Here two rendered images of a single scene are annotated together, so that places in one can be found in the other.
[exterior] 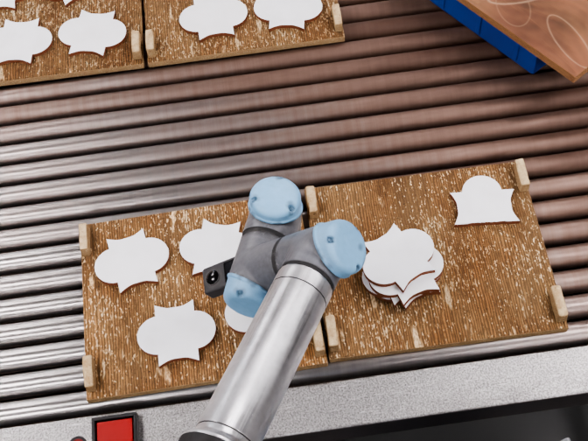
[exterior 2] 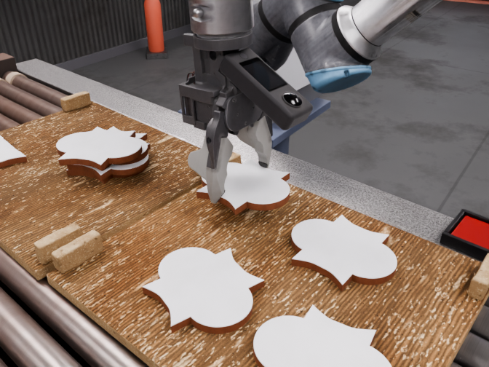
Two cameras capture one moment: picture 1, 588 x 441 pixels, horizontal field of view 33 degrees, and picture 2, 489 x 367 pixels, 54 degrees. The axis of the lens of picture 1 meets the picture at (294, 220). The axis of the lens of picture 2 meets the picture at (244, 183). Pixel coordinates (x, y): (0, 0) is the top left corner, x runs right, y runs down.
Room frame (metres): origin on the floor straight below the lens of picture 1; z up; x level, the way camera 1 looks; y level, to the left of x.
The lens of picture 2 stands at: (1.19, 0.45, 1.32)
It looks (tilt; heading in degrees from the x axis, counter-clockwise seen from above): 32 degrees down; 223
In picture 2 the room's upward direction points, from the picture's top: straight up
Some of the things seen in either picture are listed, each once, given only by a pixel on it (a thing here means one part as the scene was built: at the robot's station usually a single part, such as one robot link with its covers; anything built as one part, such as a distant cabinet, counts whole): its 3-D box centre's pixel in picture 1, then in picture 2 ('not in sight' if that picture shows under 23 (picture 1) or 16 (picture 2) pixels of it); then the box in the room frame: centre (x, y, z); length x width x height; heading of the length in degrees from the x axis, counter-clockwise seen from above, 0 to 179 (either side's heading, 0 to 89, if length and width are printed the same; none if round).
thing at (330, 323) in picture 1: (332, 333); not in sight; (0.73, -0.04, 0.95); 0.06 x 0.02 x 0.03; 2
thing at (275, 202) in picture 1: (275, 216); not in sight; (0.77, 0.03, 1.27); 0.09 x 0.08 x 0.11; 160
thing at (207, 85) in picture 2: not in sight; (221, 81); (0.78, 0.03, 1.11); 0.09 x 0.08 x 0.12; 93
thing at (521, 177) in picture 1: (521, 175); not in sight; (1.01, -0.43, 0.95); 0.06 x 0.02 x 0.03; 2
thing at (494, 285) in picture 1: (430, 256); (72, 165); (0.87, -0.23, 0.93); 0.41 x 0.35 x 0.02; 92
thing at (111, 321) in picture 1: (198, 292); (273, 277); (0.85, 0.18, 0.93); 0.41 x 0.35 x 0.02; 93
